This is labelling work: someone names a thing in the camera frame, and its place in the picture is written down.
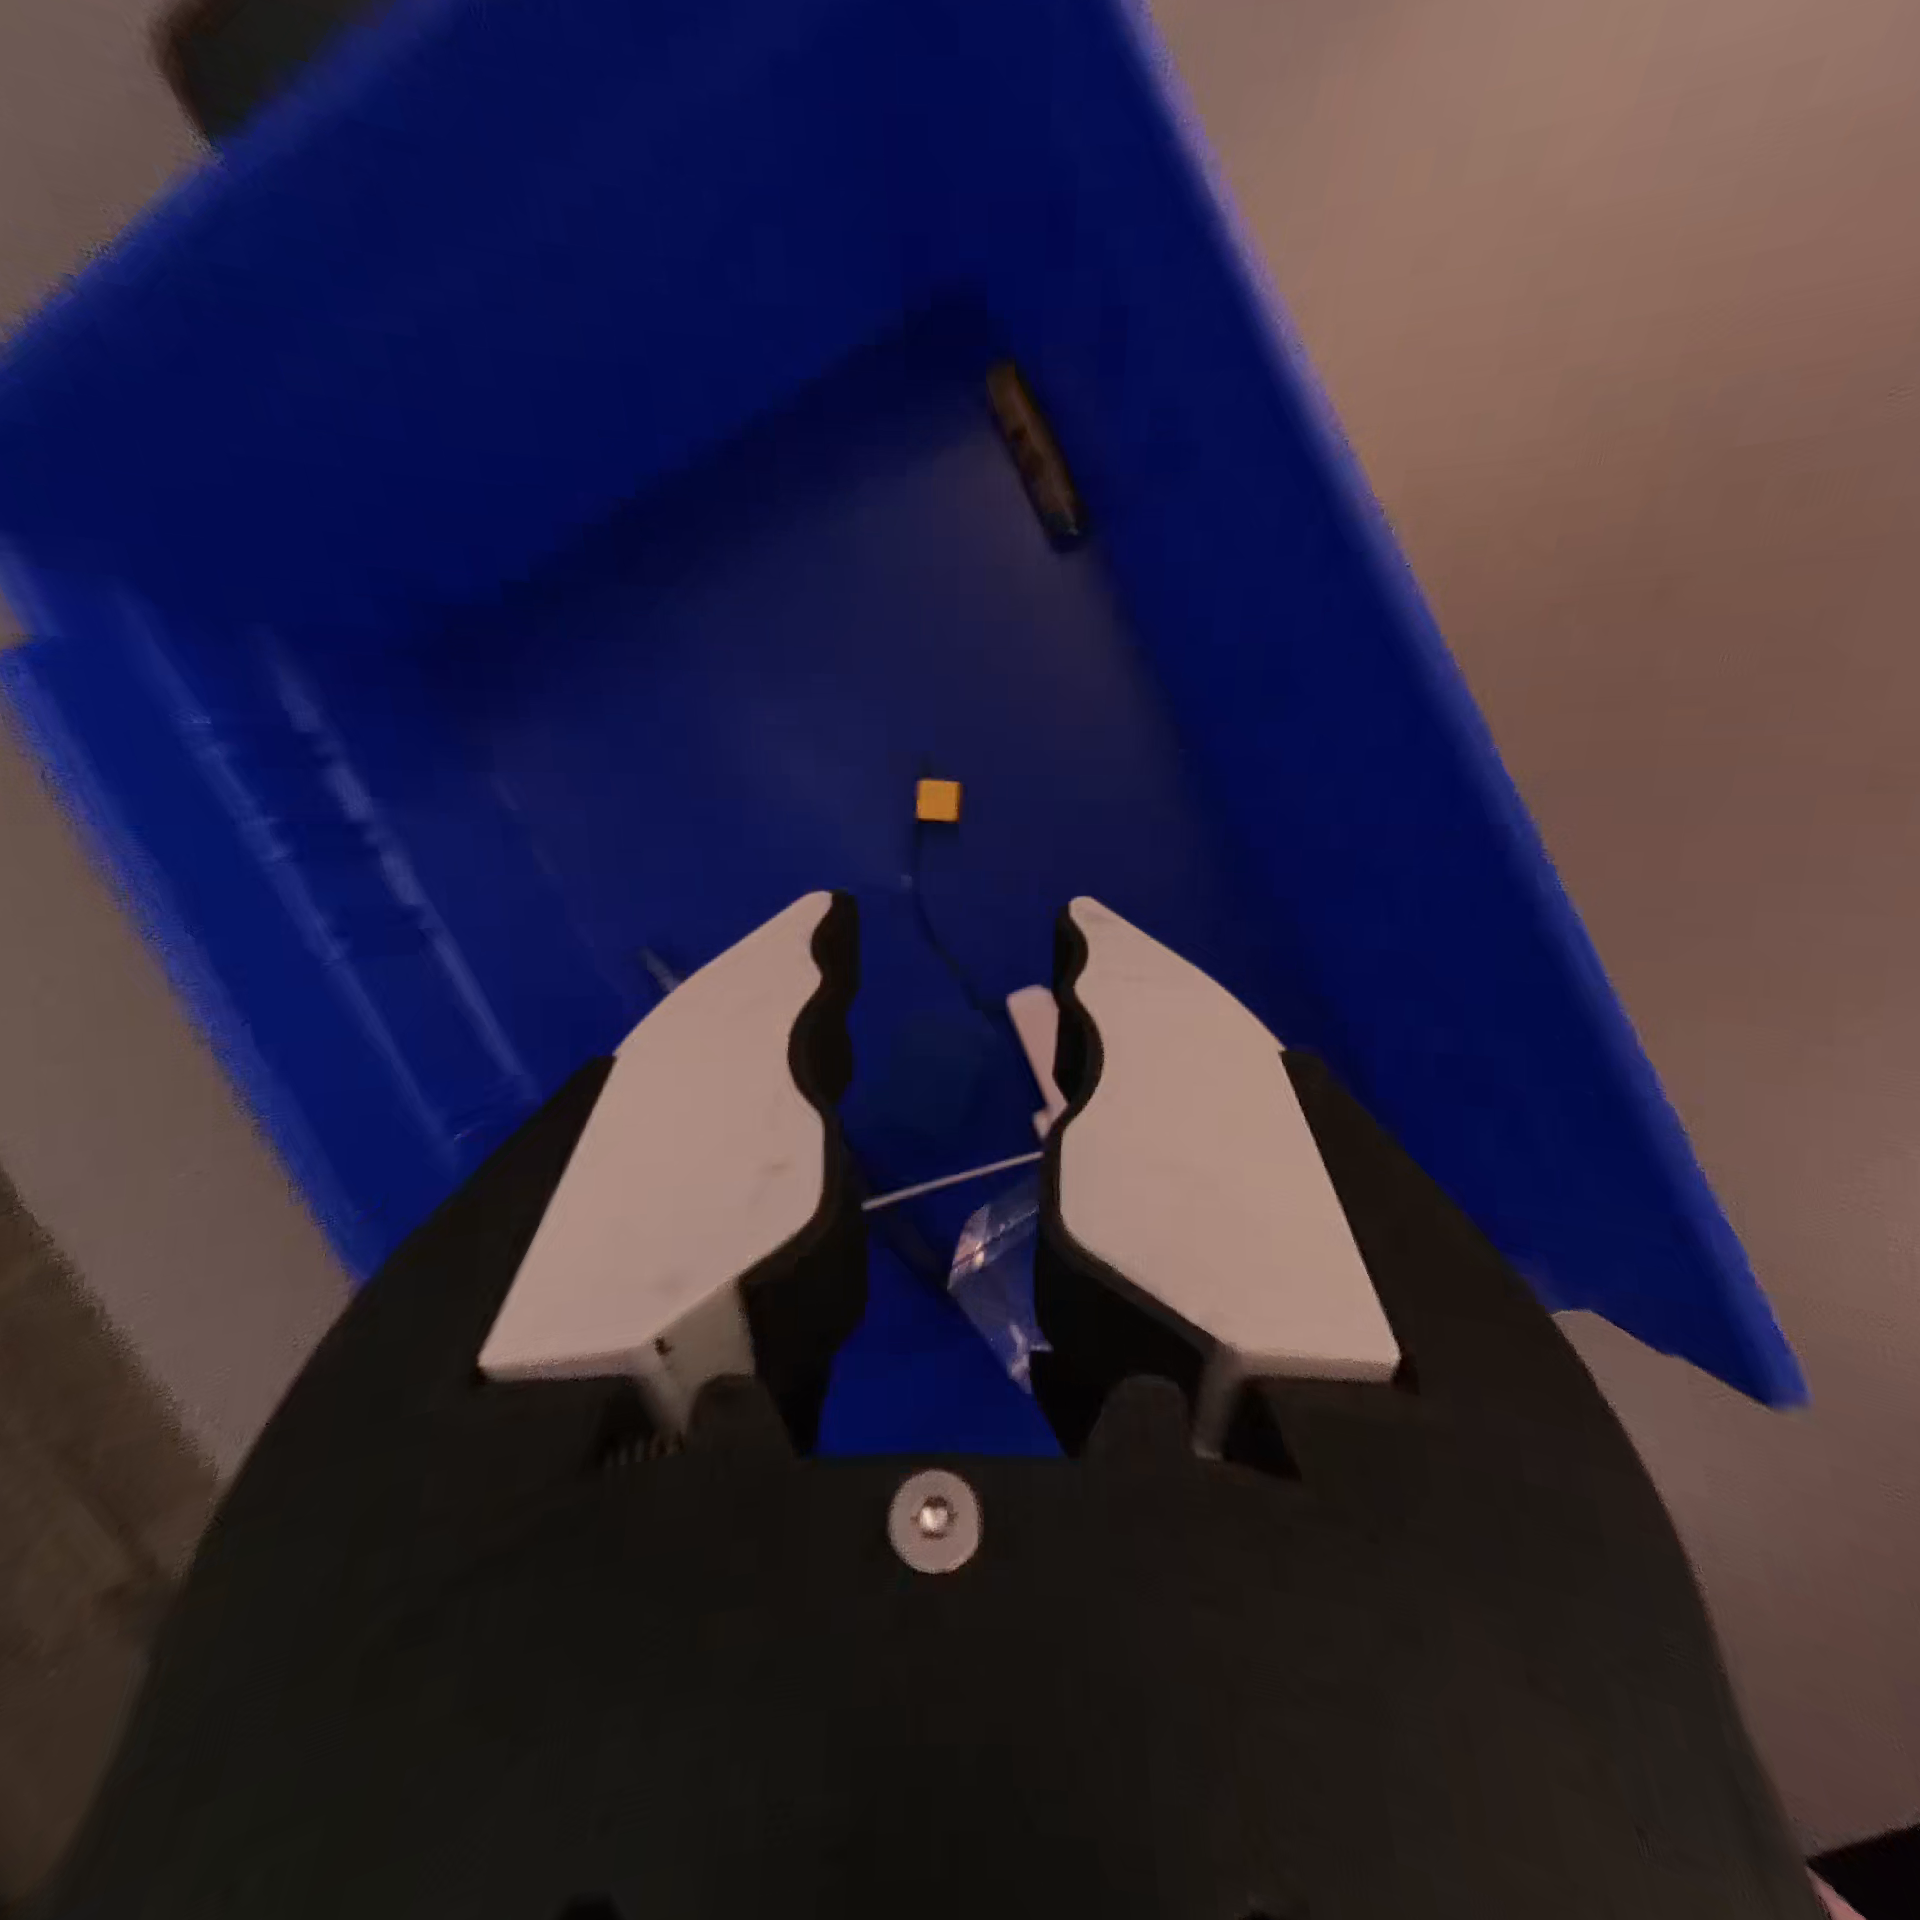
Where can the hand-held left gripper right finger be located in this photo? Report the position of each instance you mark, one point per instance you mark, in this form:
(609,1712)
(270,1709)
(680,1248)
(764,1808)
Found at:
(1200,1171)

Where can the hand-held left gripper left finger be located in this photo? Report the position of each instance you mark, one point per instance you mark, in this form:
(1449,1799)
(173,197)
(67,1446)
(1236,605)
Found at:
(705,1154)

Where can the blue plastic bin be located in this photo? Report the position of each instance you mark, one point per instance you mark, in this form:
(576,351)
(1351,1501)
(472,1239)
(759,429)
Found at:
(600,451)

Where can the clear plastic bag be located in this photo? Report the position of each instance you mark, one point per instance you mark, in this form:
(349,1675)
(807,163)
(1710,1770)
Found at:
(992,1253)

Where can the thin white stick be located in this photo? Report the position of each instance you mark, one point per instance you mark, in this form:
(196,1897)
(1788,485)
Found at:
(945,1181)

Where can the dark cylindrical battery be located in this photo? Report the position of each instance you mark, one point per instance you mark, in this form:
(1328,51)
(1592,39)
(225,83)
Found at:
(1031,451)

